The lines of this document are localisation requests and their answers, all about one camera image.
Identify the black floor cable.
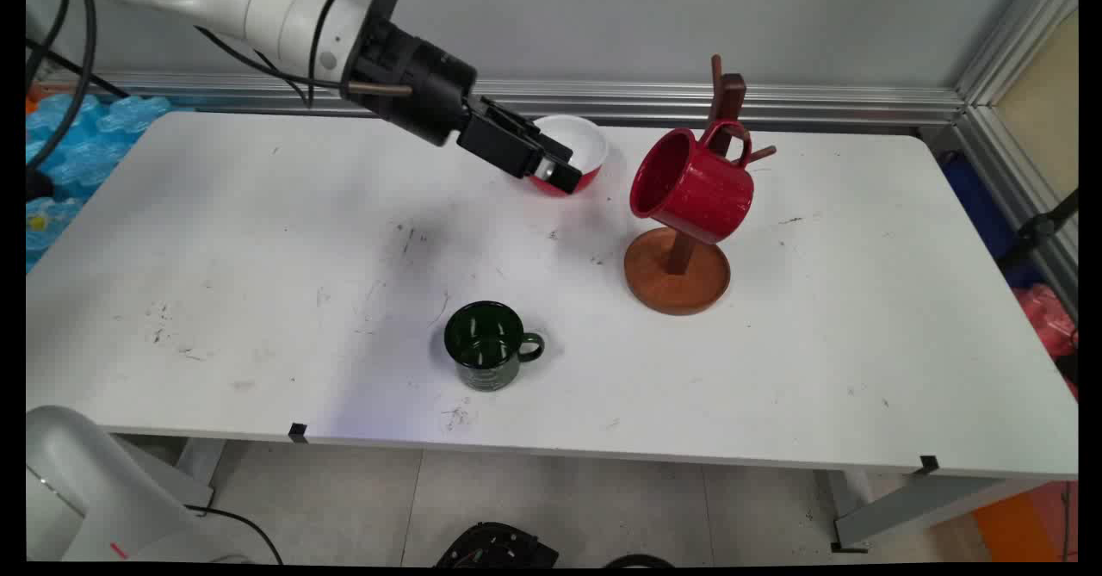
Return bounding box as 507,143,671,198
185,505,285,565

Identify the thick black hanging cable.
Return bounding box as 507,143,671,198
26,0,100,202

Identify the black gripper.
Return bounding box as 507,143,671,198
343,18,584,195

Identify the orange red floor mat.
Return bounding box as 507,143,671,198
973,481,1079,564

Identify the beige panel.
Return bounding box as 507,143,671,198
994,8,1079,202

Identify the thin black rod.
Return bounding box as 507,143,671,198
26,38,130,100

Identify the dark green mug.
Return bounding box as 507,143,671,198
443,300,546,393

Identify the grey table leg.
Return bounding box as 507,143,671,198
176,438,227,508
828,470,1047,553

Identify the red speckled mug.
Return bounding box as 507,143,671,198
629,120,756,245

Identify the black device on floor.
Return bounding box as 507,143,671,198
435,522,560,568

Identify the aluminium frame post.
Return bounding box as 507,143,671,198
954,0,1079,108

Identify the blue floor mat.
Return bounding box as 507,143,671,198
941,152,1044,289

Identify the wooden mug tree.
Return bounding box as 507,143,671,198
623,53,777,316

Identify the red bowl white inside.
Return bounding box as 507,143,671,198
525,115,610,198

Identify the aluminium frame rail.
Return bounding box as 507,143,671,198
951,102,1079,319
90,71,967,127

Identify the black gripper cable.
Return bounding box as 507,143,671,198
193,25,414,100

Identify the black camera cable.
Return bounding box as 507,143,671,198
306,0,368,108

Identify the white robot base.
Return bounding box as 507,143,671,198
26,406,259,565

